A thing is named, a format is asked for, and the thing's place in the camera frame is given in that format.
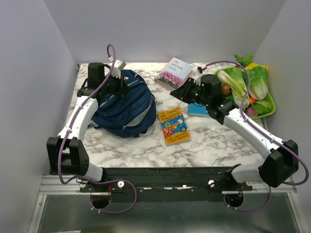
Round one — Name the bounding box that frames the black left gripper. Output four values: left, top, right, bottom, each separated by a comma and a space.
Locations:
100, 71, 131, 97

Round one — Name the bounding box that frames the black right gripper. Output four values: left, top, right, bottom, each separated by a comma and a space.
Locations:
170, 77, 210, 107

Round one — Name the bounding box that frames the white book with pink roses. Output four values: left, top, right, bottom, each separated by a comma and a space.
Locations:
155, 57, 194, 91

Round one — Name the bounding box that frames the navy blue student backpack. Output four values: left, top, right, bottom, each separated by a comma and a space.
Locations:
90, 69, 156, 138

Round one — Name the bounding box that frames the yellow paperback book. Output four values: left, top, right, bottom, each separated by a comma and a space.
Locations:
158, 107, 190, 146

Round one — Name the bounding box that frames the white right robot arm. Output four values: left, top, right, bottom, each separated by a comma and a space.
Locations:
170, 74, 299, 190

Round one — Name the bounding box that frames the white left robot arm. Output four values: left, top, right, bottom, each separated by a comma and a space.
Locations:
47, 60, 125, 192

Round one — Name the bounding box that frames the teal blue hardcover book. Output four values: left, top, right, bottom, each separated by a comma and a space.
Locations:
188, 103, 209, 117

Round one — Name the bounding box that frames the brown round fruit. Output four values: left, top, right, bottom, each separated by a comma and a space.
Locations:
221, 83, 232, 97

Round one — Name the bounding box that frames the white green bok choy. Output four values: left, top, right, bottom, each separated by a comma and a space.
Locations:
216, 67, 247, 107

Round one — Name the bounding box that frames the purple onion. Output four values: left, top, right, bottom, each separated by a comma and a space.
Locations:
245, 105, 259, 117

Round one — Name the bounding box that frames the green lettuce head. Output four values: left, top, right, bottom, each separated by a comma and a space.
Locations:
248, 66, 268, 100

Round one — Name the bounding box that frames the green plastic vegetable tray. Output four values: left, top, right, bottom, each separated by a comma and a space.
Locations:
214, 66, 276, 119

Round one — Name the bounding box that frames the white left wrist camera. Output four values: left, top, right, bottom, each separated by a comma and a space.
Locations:
111, 59, 126, 79

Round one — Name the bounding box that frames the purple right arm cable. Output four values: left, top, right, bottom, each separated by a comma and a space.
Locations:
201, 60, 310, 211

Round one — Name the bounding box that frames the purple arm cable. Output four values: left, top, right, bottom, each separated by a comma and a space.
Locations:
201, 60, 310, 211
57, 44, 138, 215

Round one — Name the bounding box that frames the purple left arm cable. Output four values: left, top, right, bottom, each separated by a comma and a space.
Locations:
57, 44, 138, 215

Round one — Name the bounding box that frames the black mounting rail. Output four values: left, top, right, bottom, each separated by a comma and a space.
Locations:
80, 166, 252, 204

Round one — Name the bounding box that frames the aluminium frame rail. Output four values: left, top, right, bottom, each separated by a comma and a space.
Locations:
27, 174, 90, 233

